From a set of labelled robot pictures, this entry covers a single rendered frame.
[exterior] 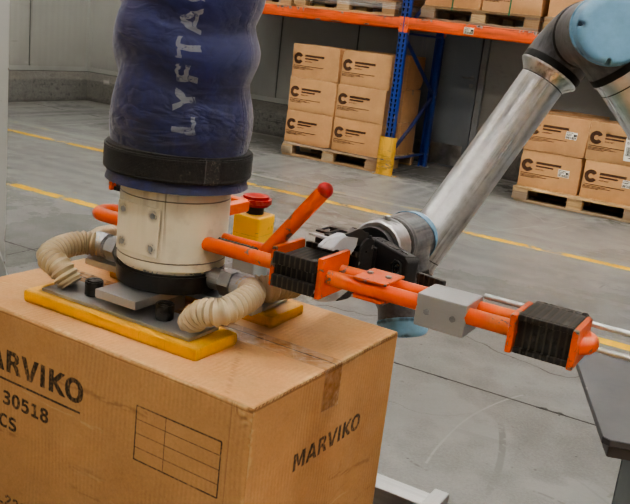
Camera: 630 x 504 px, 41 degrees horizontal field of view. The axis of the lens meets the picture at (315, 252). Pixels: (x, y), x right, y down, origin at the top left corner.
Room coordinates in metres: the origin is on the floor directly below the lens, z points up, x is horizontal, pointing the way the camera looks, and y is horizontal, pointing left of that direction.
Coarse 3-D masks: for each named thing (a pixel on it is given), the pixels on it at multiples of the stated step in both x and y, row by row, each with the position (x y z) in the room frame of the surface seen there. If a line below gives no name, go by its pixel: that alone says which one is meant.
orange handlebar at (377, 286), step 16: (96, 208) 1.33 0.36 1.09; (112, 208) 1.36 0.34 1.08; (240, 208) 1.50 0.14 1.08; (208, 240) 1.22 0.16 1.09; (240, 240) 1.24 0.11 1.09; (240, 256) 1.19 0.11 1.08; (256, 256) 1.18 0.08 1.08; (336, 272) 1.12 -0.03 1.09; (352, 272) 1.15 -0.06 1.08; (368, 272) 1.12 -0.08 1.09; (384, 272) 1.13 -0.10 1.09; (352, 288) 1.10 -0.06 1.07; (368, 288) 1.09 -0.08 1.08; (384, 288) 1.08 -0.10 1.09; (400, 288) 1.11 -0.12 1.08; (416, 288) 1.10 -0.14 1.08; (384, 304) 1.08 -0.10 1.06; (400, 304) 1.07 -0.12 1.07; (416, 304) 1.05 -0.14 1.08; (480, 304) 1.06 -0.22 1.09; (480, 320) 1.01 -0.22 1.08; (496, 320) 1.00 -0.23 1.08; (592, 336) 0.98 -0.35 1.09; (592, 352) 0.96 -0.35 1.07
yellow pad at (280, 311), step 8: (112, 272) 1.40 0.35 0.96; (264, 304) 1.29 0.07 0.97; (272, 304) 1.29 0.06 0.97; (280, 304) 1.31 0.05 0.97; (288, 304) 1.32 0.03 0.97; (296, 304) 1.32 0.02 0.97; (264, 312) 1.26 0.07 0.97; (272, 312) 1.27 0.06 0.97; (280, 312) 1.27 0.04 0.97; (288, 312) 1.29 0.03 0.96; (296, 312) 1.31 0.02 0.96; (248, 320) 1.27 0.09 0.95; (256, 320) 1.26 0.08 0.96; (264, 320) 1.25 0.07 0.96; (272, 320) 1.25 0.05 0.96; (280, 320) 1.27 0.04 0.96
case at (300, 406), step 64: (0, 320) 1.20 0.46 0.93; (64, 320) 1.18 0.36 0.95; (320, 320) 1.31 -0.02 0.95; (0, 384) 1.20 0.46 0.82; (64, 384) 1.13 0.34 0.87; (128, 384) 1.06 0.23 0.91; (192, 384) 1.01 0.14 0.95; (256, 384) 1.03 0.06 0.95; (320, 384) 1.09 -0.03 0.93; (384, 384) 1.28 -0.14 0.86; (0, 448) 1.20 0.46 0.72; (64, 448) 1.12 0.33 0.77; (128, 448) 1.06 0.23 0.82; (192, 448) 1.00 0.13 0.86; (256, 448) 0.97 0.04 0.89; (320, 448) 1.12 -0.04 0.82
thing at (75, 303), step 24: (48, 288) 1.24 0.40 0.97; (72, 288) 1.25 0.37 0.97; (72, 312) 1.19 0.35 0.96; (96, 312) 1.18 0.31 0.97; (120, 312) 1.17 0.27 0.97; (144, 312) 1.19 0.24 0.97; (168, 312) 1.16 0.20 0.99; (144, 336) 1.12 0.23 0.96; (168, 336) 1.11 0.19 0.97; (192, 336) 1.11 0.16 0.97; (216, 336) 1.14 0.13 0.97; (192, 360) 1.08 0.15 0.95
